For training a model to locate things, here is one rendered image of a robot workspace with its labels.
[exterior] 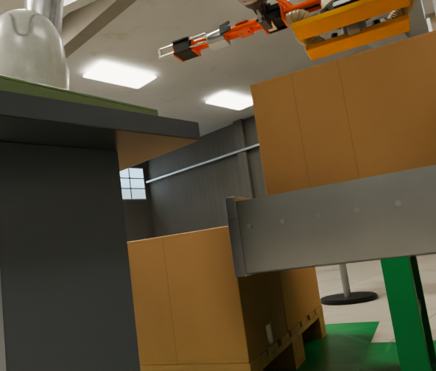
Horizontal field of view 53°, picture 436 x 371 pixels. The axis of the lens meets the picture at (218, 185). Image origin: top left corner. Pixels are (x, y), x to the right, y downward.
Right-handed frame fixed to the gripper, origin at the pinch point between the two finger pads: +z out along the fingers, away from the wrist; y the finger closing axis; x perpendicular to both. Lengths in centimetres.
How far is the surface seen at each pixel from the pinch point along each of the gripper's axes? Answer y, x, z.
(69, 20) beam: -262, -343, 304
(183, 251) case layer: 76, -34, -20
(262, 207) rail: 67, -2, -35
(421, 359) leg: 106, 29, -36
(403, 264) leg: 85, 29, -36
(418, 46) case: 32, 42, -22
